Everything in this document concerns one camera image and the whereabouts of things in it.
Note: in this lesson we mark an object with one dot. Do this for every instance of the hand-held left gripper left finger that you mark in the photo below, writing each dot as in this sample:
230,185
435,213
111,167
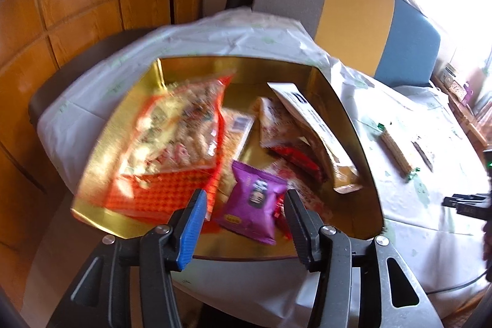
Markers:
192,228

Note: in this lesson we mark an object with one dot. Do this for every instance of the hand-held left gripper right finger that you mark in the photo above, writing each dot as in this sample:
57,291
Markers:
298,228

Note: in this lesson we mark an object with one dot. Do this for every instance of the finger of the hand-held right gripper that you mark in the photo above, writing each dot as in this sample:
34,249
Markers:
472,197
465,208

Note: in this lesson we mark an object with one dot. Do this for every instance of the pink white snack bag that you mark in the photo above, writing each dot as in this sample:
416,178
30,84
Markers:
273,120
303,193

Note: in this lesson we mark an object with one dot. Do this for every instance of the gold tin box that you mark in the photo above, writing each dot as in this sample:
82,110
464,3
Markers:
346,216

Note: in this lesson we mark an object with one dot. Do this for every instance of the purple snack packet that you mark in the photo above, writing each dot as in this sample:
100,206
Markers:
250,205

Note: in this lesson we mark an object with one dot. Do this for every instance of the red snack packet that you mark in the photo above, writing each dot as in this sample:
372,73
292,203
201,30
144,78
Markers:
296,159

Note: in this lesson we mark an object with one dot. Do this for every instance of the orange peanut snack bag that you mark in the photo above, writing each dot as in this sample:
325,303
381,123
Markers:
173,128

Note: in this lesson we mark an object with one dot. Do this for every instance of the clear packet with blue label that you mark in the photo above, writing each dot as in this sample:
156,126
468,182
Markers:
238,128

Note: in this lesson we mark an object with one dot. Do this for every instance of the white beige snack bag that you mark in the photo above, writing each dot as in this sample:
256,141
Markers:
307,113

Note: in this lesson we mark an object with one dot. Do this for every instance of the white plastic tablecloth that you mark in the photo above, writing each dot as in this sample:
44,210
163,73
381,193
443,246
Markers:
403,205

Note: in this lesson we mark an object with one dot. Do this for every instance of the dark thin packet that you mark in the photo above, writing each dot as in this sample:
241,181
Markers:
422,156

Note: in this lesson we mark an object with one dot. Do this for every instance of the wooden side shelf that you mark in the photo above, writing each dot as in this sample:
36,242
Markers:
461,109

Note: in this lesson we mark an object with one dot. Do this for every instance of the green-ended wafer packet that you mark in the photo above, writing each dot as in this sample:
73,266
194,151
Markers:
396,149

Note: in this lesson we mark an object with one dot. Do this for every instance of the dark brown chair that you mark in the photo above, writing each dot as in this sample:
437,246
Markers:
77,66

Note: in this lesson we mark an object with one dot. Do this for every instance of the grey yellow blue sofa backrest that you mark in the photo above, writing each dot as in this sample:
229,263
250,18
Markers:
357,13

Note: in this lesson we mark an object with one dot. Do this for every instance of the wooden wardrobe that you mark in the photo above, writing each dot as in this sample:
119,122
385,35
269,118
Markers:
77,5

